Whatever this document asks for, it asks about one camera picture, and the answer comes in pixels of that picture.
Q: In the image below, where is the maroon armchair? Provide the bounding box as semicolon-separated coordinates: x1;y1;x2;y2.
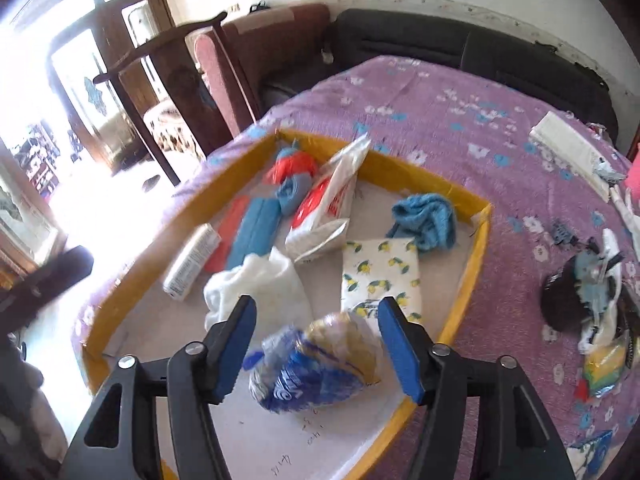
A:
192;2;331;136

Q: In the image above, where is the yellow-edged cardboard tray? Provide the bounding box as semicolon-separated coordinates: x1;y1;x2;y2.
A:
80;129;493;480

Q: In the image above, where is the wooden glass door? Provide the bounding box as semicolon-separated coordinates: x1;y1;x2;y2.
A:
47;0;176;171

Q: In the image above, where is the white towel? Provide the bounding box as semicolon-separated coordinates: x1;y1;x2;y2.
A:
202;247;313;333

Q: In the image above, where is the light blue fluffy cloth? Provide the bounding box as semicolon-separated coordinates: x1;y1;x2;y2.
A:
385;192;458;253

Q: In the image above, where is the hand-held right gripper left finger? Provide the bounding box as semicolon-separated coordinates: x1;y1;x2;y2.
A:
59;294;258;480

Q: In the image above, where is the black sofa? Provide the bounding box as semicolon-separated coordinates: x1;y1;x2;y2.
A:
260;7;618;151

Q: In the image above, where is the blue white tissue pack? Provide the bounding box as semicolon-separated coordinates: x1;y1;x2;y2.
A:
247;310;386;416

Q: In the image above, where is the grey-blue microfibre cloth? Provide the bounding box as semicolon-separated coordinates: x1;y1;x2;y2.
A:
274;140;317;216

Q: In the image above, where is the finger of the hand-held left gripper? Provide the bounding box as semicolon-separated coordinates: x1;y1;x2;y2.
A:
0;246;95;333

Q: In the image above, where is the white crumpled cloth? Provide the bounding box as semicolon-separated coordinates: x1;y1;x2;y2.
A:
579;227;627;356

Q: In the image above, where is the person's dark clothing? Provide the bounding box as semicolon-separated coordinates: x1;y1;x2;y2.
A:
0;332;68;480

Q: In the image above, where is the pink towel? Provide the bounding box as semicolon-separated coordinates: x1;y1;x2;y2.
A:
204;195;251;273

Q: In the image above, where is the dark wooden chair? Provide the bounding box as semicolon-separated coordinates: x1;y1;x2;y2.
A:
92;10;261;186

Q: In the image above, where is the purple floral tablecloth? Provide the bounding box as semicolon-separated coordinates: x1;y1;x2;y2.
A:
70;55;640;480

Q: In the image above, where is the white printed tube packet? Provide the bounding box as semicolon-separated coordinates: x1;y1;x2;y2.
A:
162;223;222;302

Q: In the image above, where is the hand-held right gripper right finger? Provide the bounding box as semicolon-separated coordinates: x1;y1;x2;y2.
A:
377;295;576;480

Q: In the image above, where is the white paper booklet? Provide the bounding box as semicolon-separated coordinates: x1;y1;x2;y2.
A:
529;110;612;197

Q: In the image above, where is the white red plastic bag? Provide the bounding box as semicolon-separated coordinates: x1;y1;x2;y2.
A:
284;132;373;263

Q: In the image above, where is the black white snack bag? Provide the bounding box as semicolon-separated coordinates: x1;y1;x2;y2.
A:
542;250;626;333

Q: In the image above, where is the lemon print tissue pack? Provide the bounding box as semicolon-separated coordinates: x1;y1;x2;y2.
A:
341;237;423;323

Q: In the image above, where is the white grey sachet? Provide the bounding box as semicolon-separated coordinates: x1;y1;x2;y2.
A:
595;160;626;183

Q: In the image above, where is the clear bag of coloured sponges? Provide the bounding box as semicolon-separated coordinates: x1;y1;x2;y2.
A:
575;335;633;401

